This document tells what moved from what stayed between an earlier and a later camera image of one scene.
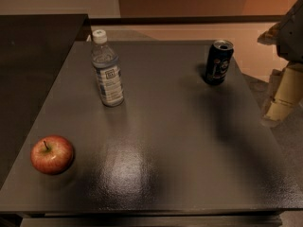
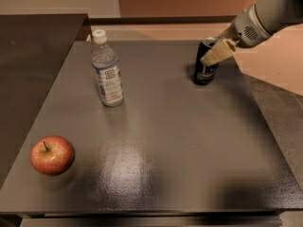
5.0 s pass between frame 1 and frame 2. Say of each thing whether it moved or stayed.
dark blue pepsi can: moved
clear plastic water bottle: stayed
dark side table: stayed
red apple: stayed
